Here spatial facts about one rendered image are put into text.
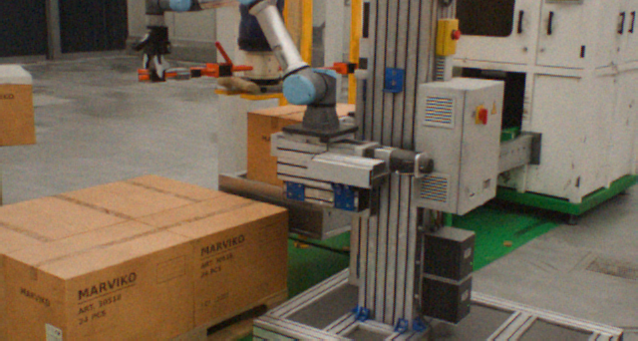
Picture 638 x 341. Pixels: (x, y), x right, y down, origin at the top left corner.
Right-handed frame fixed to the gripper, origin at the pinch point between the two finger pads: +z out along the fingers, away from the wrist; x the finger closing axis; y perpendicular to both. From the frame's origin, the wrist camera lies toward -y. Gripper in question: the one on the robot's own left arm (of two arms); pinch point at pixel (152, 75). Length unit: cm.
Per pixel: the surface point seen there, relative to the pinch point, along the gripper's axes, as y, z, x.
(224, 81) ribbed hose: 41.0, 5.8, 4.1
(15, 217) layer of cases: -39, 66, 50
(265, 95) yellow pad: 51, 11, -13
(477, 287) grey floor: 164, 120, -60
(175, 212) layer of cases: 18, 66, 11
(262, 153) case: 71, 45, 12
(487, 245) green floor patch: 228, 120, -25
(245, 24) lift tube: 50, -20, 0
